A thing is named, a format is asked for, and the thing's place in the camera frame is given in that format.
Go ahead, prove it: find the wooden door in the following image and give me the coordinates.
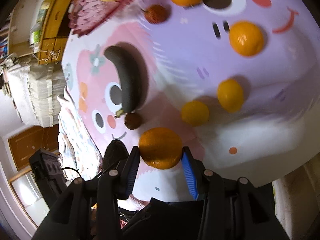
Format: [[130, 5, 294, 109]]
[[8, 125, 59, 171]]

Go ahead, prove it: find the small red-brown apple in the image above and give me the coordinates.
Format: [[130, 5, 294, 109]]
[[141, 4, 169, 24]]

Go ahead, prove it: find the white covered cabinet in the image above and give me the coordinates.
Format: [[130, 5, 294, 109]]
[[7, 62, 66, 128]]

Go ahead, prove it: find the small brown passion fruit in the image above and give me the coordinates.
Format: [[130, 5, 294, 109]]
[[124, 113, 143, 130]]

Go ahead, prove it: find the yellow-orange mandarin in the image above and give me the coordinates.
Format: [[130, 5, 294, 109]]
[[180, 100, 210, 127], [217, 79, 245, 113]]

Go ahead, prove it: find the orange mandarin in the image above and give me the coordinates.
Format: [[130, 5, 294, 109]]
[[229, 21, 265, 57]]

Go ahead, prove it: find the pink scalloped plastic fruit plate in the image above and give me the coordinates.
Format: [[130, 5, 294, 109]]
[[68, 0, 134, 36]]

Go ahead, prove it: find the pink cartoon bed quilt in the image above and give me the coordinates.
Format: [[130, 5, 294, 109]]
[[62, 0, 319, 186]]

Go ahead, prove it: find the wooden desk with drawers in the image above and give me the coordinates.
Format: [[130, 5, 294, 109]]
[[34, 0, 72, 64]]

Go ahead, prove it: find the dark overripe banana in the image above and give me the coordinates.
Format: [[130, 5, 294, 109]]
[[104, 46, 142, 118]]

